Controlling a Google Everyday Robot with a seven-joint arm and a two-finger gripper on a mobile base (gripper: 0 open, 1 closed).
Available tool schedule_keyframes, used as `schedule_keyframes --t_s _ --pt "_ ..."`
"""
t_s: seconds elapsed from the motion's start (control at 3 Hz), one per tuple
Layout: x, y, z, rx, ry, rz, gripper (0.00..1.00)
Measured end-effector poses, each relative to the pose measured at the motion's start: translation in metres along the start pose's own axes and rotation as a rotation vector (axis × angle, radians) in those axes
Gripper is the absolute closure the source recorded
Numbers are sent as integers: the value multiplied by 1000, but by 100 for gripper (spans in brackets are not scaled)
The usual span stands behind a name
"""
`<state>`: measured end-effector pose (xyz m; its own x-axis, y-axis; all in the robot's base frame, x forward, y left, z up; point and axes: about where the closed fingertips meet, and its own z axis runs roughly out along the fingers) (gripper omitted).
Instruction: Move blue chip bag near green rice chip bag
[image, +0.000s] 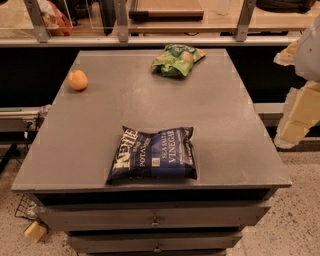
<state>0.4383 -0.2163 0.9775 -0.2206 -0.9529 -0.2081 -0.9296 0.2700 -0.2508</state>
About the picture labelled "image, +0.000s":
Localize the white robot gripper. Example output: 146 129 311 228
273 15 320 149

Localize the blue kettle chip bag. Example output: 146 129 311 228
107 127 197 183

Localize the green rice chip bag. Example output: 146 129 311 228
152 44 205 77

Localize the orange snack bag behind glass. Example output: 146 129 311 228
37 0 72 36

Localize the upper grey drawer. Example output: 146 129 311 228
35 201 271 231

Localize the grey drawer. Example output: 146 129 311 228
68 231 242 253
35 201 271 231

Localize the wooden tray on shelf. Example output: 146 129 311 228
129 0 204 20

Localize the orange fruit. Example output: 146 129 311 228
68 70 88 91

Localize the grey drawer cabinet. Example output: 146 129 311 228
12 49 291 256

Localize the lower grey drawer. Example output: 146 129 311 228
68 231 242 253

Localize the yellow sponge block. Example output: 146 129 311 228
24 221 47 243

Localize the metal railing frame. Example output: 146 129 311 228
0 0 310 47

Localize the black wire basket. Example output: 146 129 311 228
14 195 38 221

